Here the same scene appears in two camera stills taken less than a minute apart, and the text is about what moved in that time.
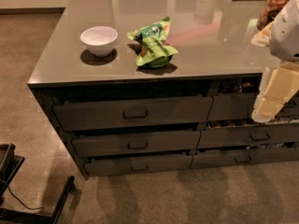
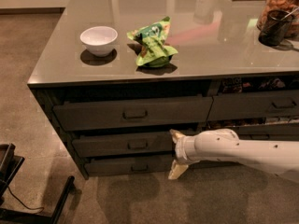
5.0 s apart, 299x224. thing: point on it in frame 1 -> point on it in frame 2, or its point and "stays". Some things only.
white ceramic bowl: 99,39 stays
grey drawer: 135,143 stays
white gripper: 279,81 -> 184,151
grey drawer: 240,105 stays
